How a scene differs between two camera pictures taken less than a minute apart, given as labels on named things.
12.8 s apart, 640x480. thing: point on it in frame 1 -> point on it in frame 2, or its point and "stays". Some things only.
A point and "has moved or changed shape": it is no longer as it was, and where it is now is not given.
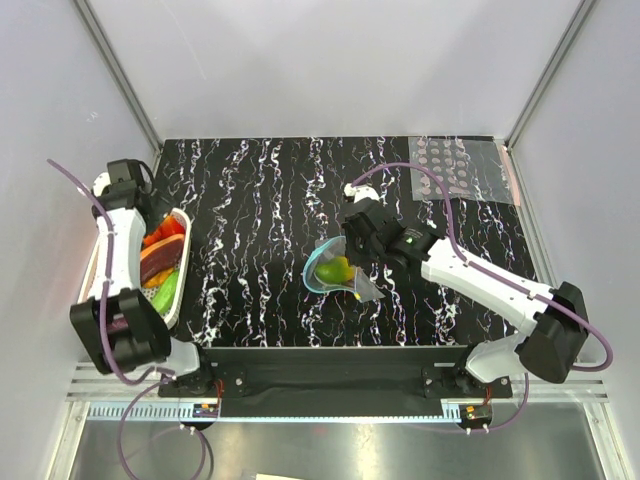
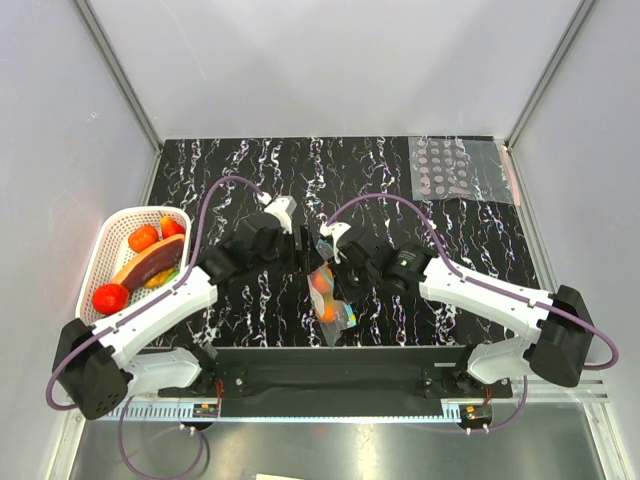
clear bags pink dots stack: x=474 y=169 stays
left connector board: x=205 y=410 stays
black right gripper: x=354 y=258 -> x=345 y=290
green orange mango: x=336 y=270 has moved or changed shape
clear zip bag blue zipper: x=327 y=270 has moved or changed shape
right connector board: x=474 y=416 stays
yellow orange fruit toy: x=157 y=280 stays
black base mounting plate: x=296 y=382 stays
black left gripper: x=160 y=205 -> x=304 y=259
